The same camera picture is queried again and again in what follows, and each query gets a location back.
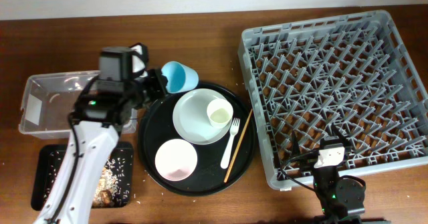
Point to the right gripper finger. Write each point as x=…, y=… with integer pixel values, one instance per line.
x=295, y=145
x=340, y=138

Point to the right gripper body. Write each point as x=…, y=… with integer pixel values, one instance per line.
x=313, y=160

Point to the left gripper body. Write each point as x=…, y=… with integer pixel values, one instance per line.
x=142, y=88

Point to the light blue cup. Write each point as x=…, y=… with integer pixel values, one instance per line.
x=180, y=78

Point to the food scraps and rice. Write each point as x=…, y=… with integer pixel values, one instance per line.
x=110, y=184

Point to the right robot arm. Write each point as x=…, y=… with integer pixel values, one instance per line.
x=341, y=197

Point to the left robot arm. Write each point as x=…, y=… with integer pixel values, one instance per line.
x=89, y=146

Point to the grey dishwasher rack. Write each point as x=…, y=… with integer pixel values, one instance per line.
x=352, y=71

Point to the light grey plate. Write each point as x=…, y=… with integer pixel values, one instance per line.
x=191, y=120

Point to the wooden chopstick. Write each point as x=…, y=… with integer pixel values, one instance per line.
x=237, y=147

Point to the white plastic fork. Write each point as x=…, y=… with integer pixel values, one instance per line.
x=227, y=153

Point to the white cup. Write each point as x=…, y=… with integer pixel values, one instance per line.
x=219, y=112

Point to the round black serving tray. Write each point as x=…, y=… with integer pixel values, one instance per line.
x=156, y=127

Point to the clear plastic bin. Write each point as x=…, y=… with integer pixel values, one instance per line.
x=48, y=99

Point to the black rectangular tray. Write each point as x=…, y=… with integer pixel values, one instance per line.
x=43, y=184

